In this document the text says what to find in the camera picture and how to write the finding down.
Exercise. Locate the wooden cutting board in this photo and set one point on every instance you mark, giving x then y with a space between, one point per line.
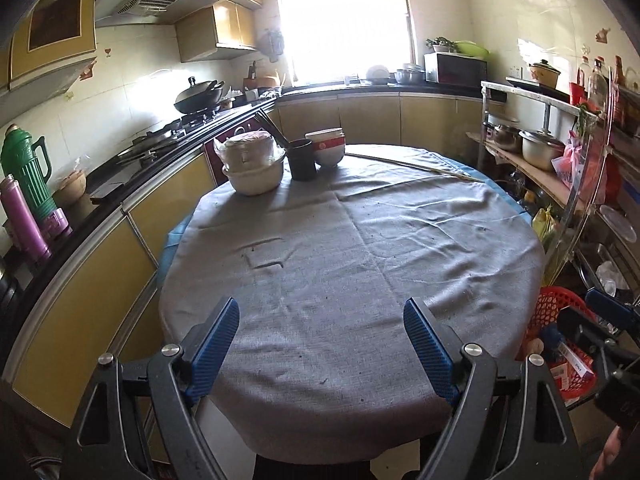
270 82

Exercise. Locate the cream pot with lid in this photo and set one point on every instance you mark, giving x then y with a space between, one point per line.
544 72

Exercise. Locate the purple thermos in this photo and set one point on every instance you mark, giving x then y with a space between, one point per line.
22 220

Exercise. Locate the brown clay bowl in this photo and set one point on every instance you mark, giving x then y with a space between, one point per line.
70 190

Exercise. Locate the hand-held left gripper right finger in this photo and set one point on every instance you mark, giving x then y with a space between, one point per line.
430 350

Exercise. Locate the metal storage rack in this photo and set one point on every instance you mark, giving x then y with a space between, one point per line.
545 105

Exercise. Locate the white dishes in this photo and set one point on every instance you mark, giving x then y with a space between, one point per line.
377 74

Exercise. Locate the blue plastic bag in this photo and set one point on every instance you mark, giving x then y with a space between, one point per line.
551 337

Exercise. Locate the small steel pot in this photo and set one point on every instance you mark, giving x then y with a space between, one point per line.
507 139

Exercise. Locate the small purple cup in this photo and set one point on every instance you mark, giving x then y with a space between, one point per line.
60 222

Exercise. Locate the black kitchen countertop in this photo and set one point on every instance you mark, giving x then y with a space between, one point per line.
115 175

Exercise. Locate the knife block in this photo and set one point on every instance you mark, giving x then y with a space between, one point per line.
251 79

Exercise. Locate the bright window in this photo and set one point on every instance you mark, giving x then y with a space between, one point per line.
345 25

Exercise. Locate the dark bottle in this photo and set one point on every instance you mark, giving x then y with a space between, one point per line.
620 90

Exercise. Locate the wooden shelf board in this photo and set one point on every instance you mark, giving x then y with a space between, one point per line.
525 170

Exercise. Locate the red container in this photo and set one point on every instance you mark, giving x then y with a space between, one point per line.
579 94

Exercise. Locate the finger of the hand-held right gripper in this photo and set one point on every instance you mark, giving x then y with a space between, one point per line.
612 307
585 330

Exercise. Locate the white plate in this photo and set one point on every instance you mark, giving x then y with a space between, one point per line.
617 222

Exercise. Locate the black induction cooker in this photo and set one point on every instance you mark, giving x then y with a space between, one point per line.
537 87

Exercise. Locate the black wok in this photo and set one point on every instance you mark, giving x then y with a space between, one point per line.
197 100

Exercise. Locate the glass framed cabinet door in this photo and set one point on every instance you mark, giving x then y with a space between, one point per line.
55 20

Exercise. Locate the yellow base cabinets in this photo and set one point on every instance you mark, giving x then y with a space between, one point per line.
370 120
85 300

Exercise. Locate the person's right hand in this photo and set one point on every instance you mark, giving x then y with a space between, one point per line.
607 455

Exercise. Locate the green thermos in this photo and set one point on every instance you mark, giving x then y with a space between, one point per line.
25 170

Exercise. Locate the bag of steamed buns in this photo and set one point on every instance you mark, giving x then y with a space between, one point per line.
250 147

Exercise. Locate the large steel pot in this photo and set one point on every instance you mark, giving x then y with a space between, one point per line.
542 152

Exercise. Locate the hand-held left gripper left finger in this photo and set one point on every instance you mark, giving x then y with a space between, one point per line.
212 350

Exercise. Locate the clear oil bottle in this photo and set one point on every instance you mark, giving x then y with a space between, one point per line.
598 87

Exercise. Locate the cream basin bowl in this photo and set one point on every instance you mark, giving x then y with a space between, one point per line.
252 177

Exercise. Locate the blue tablecloth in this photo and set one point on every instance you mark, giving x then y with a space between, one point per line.
172 245

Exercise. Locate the orange white medicine box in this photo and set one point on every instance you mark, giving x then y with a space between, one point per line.
562 379

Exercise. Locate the yellow plastic bag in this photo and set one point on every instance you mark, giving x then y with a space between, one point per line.
547 240

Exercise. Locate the gas stove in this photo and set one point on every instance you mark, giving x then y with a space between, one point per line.
160 135

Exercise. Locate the red plastic basket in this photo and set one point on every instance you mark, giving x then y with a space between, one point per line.
550 305

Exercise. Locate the grey tablecloth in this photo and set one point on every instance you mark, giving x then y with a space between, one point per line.
350 260

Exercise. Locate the hanging dish cloth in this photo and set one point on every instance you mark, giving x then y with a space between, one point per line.
272 45

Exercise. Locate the white tissue ball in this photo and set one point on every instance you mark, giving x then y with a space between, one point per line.
534 346

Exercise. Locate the green plastic basin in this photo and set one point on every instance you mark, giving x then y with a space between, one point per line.
471 50

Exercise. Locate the thin bamboo stick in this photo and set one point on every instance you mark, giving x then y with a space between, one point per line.
415 166

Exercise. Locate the small potted plant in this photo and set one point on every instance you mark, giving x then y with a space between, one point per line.
440 45

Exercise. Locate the white bowl red band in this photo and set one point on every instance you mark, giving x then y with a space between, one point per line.
330 159
325 134
330 146

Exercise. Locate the pink plastic bag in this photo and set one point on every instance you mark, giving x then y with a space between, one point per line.
575 167

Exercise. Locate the white crumpled bag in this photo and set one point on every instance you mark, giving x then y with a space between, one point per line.
610 277

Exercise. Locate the microwave oven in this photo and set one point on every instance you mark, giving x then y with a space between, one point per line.
457 70

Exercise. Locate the black chopstick cup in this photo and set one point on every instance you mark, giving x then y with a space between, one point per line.
302 162

